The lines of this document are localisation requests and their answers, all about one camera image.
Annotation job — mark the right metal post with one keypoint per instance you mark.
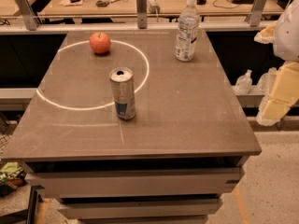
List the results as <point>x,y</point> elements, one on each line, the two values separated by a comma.
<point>256,12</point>

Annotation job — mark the silver blue drink can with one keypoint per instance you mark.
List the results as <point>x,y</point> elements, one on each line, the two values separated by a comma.
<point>122,84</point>

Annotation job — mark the metal post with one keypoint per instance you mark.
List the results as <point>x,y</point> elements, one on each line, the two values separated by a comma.
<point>256,12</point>
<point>31,20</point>
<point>141,11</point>

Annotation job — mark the green snack bags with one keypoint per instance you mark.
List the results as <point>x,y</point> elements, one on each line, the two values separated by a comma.
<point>12,176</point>

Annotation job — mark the clear plastic water bottle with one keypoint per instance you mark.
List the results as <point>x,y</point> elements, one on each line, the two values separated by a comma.
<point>188,24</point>

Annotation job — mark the grey drawer cabinet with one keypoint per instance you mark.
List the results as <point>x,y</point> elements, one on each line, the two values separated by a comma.
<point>138,195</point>

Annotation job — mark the small clear bottle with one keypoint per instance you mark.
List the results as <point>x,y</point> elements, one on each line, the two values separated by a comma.
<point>243,83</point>
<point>267,80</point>

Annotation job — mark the middle metal post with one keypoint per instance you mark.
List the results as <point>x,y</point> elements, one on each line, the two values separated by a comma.
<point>141,11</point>

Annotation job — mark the white power strip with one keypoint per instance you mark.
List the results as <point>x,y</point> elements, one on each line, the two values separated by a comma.
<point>153,6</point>

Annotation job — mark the small clear bottle left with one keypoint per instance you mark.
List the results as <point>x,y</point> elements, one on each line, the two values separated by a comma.
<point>243,83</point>

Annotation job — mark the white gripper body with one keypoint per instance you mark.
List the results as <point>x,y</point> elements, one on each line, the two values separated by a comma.
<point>288,36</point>

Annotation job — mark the left metal post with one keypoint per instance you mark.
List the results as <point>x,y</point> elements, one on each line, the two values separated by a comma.
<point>31,20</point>

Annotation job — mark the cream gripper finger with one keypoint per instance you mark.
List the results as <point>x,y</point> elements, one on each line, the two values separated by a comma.
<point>266,35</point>
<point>284,93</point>

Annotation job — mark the small clear bottle right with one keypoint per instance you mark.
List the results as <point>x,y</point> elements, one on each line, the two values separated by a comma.
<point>267,80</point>

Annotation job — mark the dark sunglasses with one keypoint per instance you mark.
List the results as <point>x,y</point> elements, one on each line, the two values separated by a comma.
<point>101,3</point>

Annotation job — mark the red apple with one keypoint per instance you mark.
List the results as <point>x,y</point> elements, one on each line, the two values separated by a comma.
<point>100,43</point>

